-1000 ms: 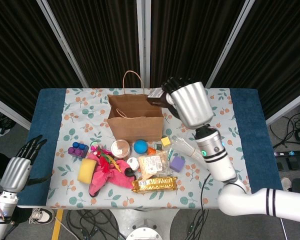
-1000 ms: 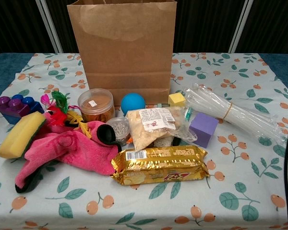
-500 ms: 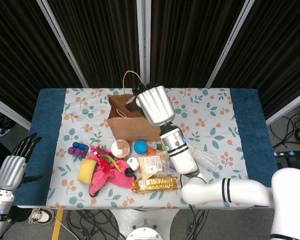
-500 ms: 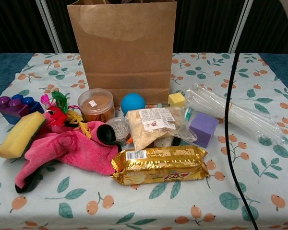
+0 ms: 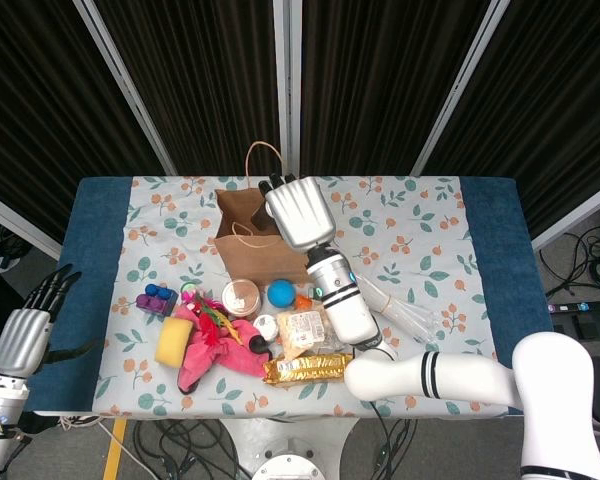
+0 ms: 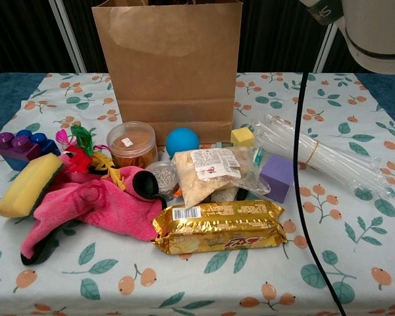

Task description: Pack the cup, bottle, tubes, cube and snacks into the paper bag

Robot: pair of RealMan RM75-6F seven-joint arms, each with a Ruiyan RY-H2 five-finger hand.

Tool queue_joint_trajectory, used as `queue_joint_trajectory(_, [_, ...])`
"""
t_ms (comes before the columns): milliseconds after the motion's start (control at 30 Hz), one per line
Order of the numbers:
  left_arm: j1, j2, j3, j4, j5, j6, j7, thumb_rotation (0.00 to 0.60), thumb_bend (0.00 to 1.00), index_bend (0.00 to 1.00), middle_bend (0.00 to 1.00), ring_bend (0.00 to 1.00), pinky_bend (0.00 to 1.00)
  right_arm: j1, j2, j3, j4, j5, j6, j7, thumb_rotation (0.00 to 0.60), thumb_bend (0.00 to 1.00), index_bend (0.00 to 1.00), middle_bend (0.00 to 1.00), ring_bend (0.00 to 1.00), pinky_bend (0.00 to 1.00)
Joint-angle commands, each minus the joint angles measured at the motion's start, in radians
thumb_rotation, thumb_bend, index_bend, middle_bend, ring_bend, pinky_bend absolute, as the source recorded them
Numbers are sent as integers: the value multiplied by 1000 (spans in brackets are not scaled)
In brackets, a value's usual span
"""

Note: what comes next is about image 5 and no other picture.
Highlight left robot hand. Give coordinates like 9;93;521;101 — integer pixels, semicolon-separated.
0;263;99;379

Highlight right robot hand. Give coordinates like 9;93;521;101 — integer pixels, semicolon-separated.
258;172;337;253

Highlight clear bagged snack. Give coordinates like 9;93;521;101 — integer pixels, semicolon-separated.
274;308;346;361

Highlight gold biscuit package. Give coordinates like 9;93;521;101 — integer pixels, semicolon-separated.
262;352;355;389

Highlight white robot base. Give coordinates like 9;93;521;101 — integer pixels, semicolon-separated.
219;417;361;480

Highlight brown paper bag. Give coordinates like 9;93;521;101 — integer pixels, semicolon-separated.
213;141;331;287

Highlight blue ball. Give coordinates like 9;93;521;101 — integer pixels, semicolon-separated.
267;279;296;307

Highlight clear jar of rubber bands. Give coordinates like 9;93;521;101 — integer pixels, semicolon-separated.
221;279;261;321

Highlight small clear jar of clips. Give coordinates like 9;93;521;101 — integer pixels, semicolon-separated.
252;313;281;342

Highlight purple toy block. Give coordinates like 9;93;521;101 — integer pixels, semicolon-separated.
135;292;166;316

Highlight blue table cover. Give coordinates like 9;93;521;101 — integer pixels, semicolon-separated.
27;175;556;416

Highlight colourful feather toy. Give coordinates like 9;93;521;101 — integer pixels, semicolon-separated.
182;292;244;346

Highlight yellow floor tape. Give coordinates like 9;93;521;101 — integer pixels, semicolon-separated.
102;418;129;480

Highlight floral tablecloth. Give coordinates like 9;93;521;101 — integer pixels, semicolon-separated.
92;174;509;419

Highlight yellow sponge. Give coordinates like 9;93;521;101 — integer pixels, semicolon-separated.
154;317;195;369

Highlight blue toy block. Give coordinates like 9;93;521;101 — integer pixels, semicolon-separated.
144;283;180;317

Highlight black pleated curtain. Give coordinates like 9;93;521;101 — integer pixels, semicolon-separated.
299;0;491;176
0;0;166;246
92;0;286;176
422;0;600;241

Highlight pink cloth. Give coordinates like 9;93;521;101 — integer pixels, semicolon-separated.
175;304;274;396

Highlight black power strip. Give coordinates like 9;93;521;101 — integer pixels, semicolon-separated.
547;298;600;321

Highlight black floor cables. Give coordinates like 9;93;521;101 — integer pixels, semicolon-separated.
129;418;421;480
0;214;26;266
539;199;600;301

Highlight grey metal partition rail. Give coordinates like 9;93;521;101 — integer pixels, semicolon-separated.
0;187;64;260
529;177;600;251

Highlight grey metal partition post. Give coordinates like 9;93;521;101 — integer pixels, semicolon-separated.
272;0;302;177
410;0;511;176
72;0;177;176

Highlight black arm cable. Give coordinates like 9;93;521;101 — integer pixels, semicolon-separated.
367;344;399;480

